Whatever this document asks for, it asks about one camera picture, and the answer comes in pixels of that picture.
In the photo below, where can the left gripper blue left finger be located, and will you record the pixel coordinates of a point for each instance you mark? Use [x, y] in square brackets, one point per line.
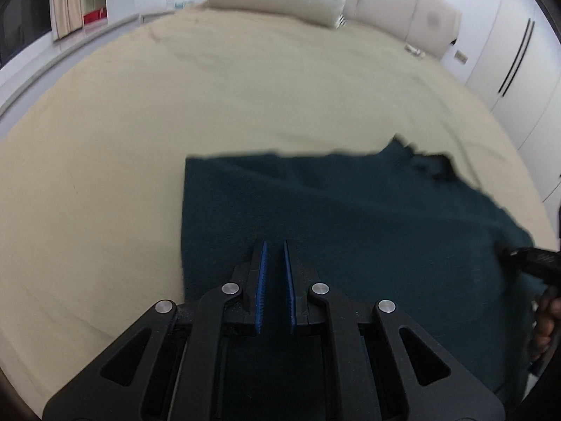
[168, 365]

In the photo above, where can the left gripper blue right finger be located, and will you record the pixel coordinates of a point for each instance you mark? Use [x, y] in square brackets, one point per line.
[385, 366]

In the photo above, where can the dark green knit sweater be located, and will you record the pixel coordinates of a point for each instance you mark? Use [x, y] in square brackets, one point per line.
[396, 224]

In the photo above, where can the person's right hand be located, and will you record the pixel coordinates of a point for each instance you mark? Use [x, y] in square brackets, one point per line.
[546, 317]

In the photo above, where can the white wardrobe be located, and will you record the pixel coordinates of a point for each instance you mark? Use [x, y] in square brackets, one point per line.
[516, 76]

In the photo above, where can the beige bed sheet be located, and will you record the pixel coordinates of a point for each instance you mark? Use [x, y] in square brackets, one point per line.
[92, 175]

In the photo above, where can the small white object on bed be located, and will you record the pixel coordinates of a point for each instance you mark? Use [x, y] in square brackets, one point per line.
[417, 52]

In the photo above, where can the cream padded headboard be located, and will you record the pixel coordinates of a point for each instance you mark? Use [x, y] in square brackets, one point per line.
[429, 25]

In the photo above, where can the red box on shelf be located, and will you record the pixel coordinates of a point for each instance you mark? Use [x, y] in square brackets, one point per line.
[95, 16]

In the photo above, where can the dark window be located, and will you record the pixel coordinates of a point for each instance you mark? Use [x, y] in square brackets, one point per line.
[22, 23]

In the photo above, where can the wall socket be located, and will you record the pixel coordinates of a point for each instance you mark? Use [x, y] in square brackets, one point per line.
[460, 57]

